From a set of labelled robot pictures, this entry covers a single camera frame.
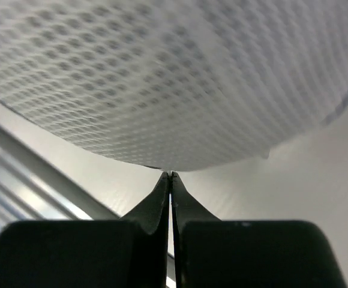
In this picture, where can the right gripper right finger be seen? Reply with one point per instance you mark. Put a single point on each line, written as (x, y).
(210, 252)

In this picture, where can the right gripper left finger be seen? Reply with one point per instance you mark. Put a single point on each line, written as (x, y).
(128, 252)

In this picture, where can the blue-trimmed mesh laundry bag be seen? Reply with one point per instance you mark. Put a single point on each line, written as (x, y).
(177, 85)

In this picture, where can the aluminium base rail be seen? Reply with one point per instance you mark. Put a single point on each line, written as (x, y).
(45, 178)

